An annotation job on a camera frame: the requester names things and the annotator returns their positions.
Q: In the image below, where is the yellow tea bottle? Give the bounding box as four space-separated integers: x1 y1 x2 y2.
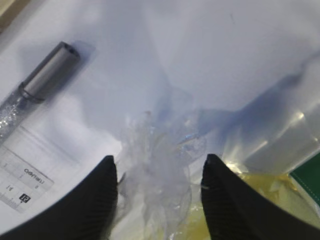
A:
197 53 320 230

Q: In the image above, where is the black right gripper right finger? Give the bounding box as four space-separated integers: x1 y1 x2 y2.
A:
200 153 320 240

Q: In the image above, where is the clear plastic ruler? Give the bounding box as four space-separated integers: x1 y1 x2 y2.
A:
0 126 79 213

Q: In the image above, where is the clear plastic sheet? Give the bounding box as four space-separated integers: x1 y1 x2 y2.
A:
117 94 213 240

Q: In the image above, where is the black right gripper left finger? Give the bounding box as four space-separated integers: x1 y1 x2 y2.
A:
0 155 118 240

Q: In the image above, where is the silver glitter glue pen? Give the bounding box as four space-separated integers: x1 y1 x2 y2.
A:
0 41 81 144

